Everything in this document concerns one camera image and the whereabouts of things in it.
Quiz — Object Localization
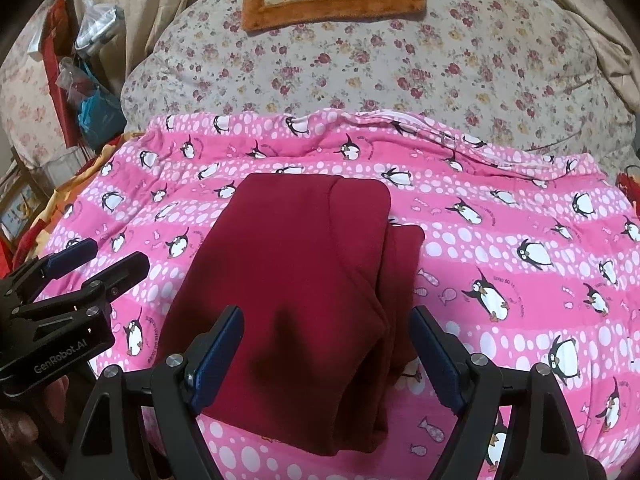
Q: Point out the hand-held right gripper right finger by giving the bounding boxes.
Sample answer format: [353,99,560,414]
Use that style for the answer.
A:
[407,305,589,480]

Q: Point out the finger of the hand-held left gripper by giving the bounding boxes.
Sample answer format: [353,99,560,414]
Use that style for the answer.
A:
[15,251,152,332]
[0,237,100,307]

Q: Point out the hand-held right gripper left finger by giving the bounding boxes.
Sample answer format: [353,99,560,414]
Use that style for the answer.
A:
[62,305,246,480]

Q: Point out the dark red garment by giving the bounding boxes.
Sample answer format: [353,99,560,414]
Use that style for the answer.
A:
[157,173,427,457]

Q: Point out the person's left hand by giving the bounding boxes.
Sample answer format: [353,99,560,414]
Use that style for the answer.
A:
[0,374,72,461]

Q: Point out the framed picture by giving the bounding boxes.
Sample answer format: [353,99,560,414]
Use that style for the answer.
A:
[0,179,43,248]

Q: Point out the yellow orange sheet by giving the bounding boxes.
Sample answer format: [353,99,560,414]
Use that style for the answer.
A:
[17,131,147,266]

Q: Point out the blue plastic bag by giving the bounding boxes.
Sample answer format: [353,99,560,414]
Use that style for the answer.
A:
[76,85,127,137]

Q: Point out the floral pillow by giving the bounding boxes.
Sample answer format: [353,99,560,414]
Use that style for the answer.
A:
[0,35,68,168]

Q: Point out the pink penguin print blanket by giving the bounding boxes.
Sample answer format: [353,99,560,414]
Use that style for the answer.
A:
[30,109,640,480]

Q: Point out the clear plastic bag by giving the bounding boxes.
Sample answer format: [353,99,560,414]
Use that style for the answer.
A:
[74,0,127,58]

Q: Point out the beige curtain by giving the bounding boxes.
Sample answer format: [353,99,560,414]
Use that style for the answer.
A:
[75,0,213,126]

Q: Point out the red printed cloth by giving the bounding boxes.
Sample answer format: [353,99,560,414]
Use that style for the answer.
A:
[616,169,640,207]

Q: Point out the floral quilt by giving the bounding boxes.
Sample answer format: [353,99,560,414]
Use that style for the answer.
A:
[120,0,638,173]

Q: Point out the beige cloth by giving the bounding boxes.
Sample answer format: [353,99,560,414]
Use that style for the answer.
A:
[520,0,640,116]

